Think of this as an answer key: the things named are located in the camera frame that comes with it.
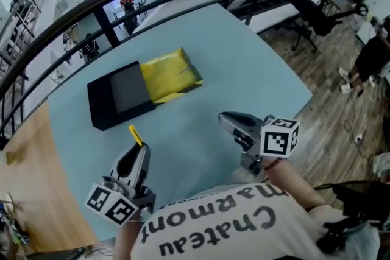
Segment person's left forearm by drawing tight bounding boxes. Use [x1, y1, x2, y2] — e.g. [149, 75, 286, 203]
[114, 211, 144, 260]

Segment wooden table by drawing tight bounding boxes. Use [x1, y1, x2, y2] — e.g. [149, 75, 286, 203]
[0, 105, 101, 253]

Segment light blue table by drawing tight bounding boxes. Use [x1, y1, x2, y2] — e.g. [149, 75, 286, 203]
[48, 2, 314, 250]

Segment person's right forearm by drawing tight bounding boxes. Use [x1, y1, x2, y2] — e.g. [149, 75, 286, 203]
[264, 158, 327, 211]

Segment black worn harness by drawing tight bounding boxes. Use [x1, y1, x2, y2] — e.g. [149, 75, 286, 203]
[316, 216, 374, 253]

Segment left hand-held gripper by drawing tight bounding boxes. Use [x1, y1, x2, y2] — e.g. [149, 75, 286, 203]
[84, 142, 157, 226]

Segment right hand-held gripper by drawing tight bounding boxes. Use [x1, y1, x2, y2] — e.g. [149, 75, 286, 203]
[218, 111, 300, 177]

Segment black office chair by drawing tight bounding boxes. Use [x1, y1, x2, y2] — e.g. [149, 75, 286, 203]
[292, 0, 369, 52]

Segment black box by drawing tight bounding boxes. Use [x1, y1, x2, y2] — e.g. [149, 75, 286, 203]
[87, 46, 204, 132]

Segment person's white printed shirt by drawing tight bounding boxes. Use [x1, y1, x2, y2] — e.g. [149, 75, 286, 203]
[130, 182, 381, 260]

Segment black seat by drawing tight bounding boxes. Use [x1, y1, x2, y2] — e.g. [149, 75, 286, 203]
[315, 181, 390, 223]

